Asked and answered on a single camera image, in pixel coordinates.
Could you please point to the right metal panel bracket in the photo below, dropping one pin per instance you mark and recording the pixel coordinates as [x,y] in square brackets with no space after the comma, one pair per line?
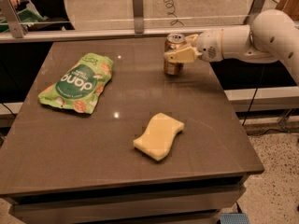
[255,9]

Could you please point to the green rice chip bag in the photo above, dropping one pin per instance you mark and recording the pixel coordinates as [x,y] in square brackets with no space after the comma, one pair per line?
[80,87]

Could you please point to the left metal panel bracket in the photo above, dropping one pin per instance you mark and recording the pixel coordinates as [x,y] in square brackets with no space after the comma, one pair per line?
[13,21]

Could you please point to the yellow sponge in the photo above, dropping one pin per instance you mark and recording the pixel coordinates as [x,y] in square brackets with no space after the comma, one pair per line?
[156,141]

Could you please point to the orange soda can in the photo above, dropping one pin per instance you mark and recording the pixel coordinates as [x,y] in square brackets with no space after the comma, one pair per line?
[172,43]

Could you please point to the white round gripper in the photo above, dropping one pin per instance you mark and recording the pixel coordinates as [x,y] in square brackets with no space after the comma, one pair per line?
[209,45]

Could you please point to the metal panel bracket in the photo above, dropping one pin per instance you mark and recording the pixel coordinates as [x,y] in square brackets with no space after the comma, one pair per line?
[255,9]
[13,21]
[138,13]

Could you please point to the grey table drawer front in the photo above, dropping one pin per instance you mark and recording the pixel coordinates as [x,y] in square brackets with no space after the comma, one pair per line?
[179,206]

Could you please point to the middle metal panel bracket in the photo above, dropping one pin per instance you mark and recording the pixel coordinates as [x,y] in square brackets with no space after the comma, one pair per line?
[138,13]

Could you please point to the green tray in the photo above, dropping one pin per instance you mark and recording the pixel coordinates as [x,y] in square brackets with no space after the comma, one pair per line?
[26,16]

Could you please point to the clear acrylic barrier panel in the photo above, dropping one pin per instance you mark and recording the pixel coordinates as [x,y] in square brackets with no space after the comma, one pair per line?
[164,16]

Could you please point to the blue box on floor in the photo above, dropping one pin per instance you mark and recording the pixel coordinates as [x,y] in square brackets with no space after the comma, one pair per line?
[234,219]

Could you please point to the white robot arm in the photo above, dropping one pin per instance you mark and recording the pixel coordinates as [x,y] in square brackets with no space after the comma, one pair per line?
[272,36]

